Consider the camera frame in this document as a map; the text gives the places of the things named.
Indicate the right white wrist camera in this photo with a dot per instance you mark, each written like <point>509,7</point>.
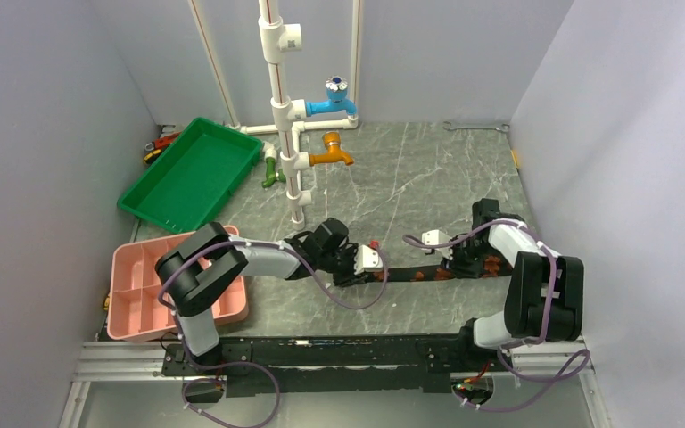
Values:
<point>435,237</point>

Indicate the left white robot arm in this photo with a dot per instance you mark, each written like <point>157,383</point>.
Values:
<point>198,271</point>

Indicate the dark floral necktie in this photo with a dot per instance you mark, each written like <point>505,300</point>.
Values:
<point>432,273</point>

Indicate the red handled pliers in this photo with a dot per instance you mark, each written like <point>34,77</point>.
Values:
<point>154,149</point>

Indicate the blue faucet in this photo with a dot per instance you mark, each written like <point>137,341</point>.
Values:
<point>337,89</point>

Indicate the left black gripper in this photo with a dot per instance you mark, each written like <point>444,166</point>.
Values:
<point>349,278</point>

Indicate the silver wrench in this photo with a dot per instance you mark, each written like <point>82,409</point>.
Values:
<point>455,126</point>

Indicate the pink compartment organizer box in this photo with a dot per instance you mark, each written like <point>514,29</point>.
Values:
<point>136,315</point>

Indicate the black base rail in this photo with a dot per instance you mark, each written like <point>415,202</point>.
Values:
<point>245,378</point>

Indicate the orange faucet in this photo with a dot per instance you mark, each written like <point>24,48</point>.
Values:
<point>332,142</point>

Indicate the green plastic tray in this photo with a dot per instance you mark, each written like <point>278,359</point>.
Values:
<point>194,178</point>

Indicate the white pvc pipe assembly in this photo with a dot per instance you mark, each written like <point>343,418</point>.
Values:
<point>278,39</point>

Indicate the aluminium frame rail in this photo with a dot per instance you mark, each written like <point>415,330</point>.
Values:
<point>91,366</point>

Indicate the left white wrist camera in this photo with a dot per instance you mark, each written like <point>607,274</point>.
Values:
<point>367,260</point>

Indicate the green faucet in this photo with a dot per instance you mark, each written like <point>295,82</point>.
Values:
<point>273,173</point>

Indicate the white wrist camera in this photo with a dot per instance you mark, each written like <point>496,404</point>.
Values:
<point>367,260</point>
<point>435,237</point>

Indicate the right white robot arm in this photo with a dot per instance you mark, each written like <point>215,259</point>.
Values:
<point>544,302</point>

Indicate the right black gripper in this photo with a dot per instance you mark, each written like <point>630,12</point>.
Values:
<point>460,269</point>

